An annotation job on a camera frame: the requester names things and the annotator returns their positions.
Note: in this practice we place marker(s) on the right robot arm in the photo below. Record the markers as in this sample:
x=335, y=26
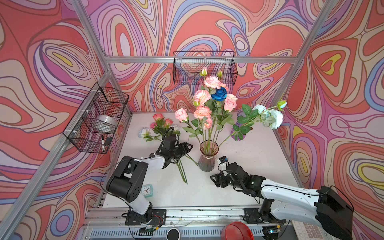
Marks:
x=323, y=207

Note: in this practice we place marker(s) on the red emergency stop button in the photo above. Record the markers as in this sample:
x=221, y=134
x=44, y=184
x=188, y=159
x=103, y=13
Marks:
x=236, y=231

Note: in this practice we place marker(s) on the black wire basket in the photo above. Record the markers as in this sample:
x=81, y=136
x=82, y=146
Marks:
x=189, y=66
x=85, y=133

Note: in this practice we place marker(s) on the light pink rose stem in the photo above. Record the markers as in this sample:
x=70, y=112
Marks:
x=229, y=106

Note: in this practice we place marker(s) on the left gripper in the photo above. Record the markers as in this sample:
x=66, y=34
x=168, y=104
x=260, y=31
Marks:
x=184, y=150

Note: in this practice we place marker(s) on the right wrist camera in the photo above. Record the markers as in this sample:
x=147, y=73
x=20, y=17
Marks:
x=224, y=161

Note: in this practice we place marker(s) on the white tape roll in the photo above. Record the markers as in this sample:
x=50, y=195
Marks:
x=107, y=120

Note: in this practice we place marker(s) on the black wire basket left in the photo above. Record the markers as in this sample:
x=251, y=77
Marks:
x=85, y=133

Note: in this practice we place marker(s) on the blue rose stem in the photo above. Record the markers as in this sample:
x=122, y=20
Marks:
x=220, y=94

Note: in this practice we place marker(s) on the small pink rosebud stem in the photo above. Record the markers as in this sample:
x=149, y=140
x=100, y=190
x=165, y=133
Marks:
x=183, y=117

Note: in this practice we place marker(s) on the white calculator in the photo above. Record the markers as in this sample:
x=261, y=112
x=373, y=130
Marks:
x=303, y=231

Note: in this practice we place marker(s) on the pile of artificial flowers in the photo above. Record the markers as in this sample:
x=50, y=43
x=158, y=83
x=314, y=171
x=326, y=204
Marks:
x=158, y=130

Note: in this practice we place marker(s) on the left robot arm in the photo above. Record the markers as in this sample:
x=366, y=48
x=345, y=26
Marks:
x=127, y=180

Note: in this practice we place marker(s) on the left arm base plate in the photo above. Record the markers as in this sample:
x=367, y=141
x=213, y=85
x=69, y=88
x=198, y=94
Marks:
x=156, y=218

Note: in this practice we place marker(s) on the black marker pen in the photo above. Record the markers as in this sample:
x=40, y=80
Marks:
x=103, y=144

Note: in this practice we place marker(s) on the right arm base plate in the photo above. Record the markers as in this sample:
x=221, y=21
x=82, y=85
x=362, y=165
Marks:
x=256, y=216

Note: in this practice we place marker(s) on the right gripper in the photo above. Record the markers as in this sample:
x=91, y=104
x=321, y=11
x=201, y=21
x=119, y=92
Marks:
x=218, y=177

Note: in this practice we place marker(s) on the small teal alarm clock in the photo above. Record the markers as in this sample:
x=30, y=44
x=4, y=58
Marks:
x=147, y=191

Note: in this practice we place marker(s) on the black wire basket back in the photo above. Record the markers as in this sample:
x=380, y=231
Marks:
x=189, y=66

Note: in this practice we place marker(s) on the pink glass vase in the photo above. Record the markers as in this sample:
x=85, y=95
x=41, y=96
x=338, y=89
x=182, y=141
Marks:
x=209, y=150

